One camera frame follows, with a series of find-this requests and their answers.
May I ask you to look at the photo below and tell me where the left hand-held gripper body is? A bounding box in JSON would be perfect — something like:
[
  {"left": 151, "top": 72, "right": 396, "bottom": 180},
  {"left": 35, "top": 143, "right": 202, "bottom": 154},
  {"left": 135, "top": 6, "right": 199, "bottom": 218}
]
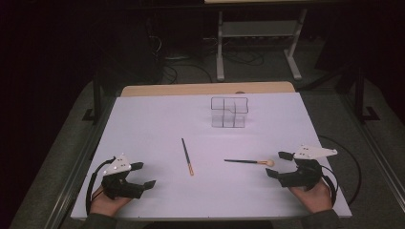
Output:
[{"left": 100, "top": 154, "right": 145, "bottom": 200}]

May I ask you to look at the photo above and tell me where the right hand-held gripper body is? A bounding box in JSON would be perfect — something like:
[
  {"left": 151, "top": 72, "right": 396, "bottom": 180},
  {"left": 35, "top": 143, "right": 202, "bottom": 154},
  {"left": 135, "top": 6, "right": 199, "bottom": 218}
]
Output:
[{"left": 276, "top": 144, "right": 338, "bottom": 192}]

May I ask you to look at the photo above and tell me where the round-headed makeup brush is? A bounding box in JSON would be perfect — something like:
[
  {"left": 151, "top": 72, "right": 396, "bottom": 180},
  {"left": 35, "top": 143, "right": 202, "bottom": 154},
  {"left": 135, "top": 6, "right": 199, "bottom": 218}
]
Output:
[{"left": 224, "top": 158, "right": 275, "bottom": 168}]

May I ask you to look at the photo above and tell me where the thin orange-tipped brush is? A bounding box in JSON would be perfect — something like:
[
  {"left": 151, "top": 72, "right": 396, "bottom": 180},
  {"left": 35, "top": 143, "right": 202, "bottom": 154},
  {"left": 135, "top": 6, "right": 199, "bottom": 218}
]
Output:
[{"left": 181, "top": 137, "right": 195, "bottom": 177}]

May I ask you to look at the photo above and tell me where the clear plastic organizer box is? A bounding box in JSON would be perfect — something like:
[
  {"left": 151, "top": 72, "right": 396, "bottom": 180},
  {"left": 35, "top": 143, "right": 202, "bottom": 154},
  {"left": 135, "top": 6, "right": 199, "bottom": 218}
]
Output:
[{"left": 210, "top": 95, "right": 249, "bottom": 129}]

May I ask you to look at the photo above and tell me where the person's left hand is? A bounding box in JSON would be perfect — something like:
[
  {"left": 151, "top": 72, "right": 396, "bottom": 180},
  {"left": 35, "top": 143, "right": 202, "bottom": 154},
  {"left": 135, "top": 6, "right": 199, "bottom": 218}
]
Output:
[{"left": 90, "top": 186, "right": 132, "bottom": 218}]

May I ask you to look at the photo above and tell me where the person's right hand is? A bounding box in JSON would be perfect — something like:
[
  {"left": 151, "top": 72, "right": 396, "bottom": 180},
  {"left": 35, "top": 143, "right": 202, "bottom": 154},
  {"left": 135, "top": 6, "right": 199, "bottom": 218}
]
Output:
[{"left": 288, "top": 179, "right": 333, "bottom": 214}]

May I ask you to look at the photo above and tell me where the white board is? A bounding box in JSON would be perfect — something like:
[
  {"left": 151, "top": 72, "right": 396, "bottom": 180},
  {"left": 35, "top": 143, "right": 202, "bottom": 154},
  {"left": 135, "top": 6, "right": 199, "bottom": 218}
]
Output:
[{"left": 70, "top": 92, "right": 352, "bottom": 220}]

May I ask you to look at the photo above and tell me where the black metal stand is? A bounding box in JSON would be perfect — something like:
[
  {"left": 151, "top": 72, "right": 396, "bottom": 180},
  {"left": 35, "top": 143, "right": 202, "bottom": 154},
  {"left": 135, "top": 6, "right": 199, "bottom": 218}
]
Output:
[
  {"left": 81, "top": 73, "right": 103, "bottom": 125},
  {"left": 348, "top": 66, "right": 380, "bottom": 124}
]

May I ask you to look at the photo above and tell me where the wooden table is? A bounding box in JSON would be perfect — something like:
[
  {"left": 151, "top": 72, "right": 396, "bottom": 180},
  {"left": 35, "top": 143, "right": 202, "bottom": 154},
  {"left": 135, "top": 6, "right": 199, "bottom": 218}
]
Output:
[{"left": 119, "top": 81, "right": 296, "bottom": 98}]

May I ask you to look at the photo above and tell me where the right hand-held gripper cable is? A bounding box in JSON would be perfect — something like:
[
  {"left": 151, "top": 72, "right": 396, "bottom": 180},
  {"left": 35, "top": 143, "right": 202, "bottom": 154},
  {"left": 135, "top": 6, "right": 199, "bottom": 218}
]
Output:
[{"left": 319, "top": 165, "right": 339, "bottom": 207}]

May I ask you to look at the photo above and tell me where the metal rail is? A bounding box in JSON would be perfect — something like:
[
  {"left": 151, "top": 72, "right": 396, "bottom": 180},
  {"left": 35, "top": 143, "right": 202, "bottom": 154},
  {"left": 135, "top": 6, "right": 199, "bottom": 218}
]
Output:
[
  {"left": 43, "top": 94, "right": 119, "bottom": 229},
  {"left": 337, "top": 94, "right": 405, "bottom": 204}
]

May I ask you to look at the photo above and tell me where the thin black looped cable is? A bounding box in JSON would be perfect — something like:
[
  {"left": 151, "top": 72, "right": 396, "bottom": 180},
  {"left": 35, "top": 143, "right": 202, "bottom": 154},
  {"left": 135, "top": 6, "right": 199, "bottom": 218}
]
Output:
[{"left": 318, "top": 135, "right": 363, "bottom": 205}]

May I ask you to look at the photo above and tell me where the long black cable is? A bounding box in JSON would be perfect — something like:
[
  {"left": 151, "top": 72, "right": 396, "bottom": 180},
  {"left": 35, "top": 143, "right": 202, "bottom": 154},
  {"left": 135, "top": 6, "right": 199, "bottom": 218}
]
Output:
[{"left": 161, "top": 62, "right": 214, "bottom": 85}]

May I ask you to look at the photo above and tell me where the grey metal-frame desk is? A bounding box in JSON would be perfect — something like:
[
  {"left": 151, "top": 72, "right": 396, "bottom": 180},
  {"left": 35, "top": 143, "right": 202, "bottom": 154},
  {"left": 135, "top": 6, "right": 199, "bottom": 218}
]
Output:
[{"left": 203, "top": 0, "right": 338, "bottom": 82}]

